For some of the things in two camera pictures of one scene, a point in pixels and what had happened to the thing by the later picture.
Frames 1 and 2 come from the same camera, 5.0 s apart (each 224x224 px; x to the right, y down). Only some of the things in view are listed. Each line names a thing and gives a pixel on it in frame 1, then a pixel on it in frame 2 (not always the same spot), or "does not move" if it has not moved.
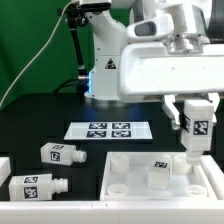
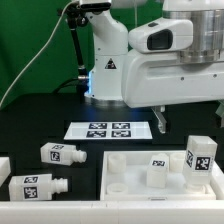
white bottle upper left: (61, 154) does not move
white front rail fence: (111, 212) does not move
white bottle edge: (196, 127) -> (198, 161)
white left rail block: (5, 169) does not move
